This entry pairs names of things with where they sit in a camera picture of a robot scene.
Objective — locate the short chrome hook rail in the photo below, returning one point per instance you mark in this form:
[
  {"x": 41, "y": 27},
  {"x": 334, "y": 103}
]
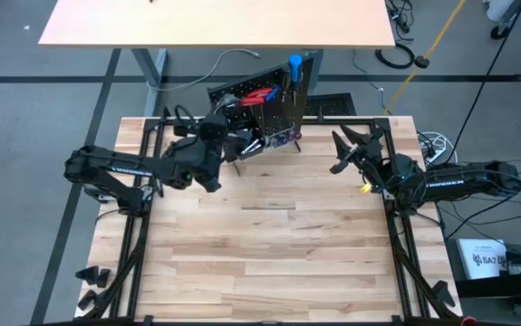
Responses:
[{"x": 291, "y": 125}]

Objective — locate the black floor grate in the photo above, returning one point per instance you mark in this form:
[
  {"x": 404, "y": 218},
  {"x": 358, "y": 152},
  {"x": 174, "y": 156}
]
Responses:
[{"x": 337, "y": 105}]

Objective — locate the black table frame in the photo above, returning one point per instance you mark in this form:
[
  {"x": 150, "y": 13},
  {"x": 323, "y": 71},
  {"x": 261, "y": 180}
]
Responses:
[{"x": 355, "y": 121}]

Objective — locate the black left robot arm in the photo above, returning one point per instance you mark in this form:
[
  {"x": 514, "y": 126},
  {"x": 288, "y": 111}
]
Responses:
[{"x": 119, "y": 165}]

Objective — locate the white power strip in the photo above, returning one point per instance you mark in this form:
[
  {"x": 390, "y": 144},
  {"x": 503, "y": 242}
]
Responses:
[{"x": 437, "y": 145}]

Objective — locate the office chair base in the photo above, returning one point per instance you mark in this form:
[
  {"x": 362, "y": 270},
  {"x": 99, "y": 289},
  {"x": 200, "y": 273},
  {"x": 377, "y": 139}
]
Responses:
[{"x": 500, "y": 31}]

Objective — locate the long chrome socket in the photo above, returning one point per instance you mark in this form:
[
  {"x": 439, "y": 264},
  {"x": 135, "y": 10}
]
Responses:
[{"x": 254, "y": 144}]

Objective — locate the white printed booklet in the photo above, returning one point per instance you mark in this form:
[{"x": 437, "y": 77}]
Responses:
[{"x": 482, "y": 260}]

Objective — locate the black metal pegboard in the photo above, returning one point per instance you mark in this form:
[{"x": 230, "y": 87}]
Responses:
[{"x": 278, "y": 113}]

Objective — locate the black plastic bracket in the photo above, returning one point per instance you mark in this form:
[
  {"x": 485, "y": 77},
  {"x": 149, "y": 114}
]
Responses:
[
  {"x": 443, "y": 294},
  {"x": 103, "y": 278},
  {"x": 87, "y": 275},
  {"x": 88, "y": 300}
]

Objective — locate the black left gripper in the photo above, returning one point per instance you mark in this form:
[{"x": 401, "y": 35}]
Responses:
[{"x": 212, "y": 136}]

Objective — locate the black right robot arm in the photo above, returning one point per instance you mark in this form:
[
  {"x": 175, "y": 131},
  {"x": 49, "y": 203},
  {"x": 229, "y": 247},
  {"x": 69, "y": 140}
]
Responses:
[{"x": 459, "y": 181}]

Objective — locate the light wooden desk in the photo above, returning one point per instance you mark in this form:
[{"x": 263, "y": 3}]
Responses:
[{"x": 219, "y": 22}]

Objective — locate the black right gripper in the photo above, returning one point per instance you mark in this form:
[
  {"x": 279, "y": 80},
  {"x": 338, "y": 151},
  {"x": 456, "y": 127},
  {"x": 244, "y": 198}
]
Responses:
[{"x": 371, "y": 156}]

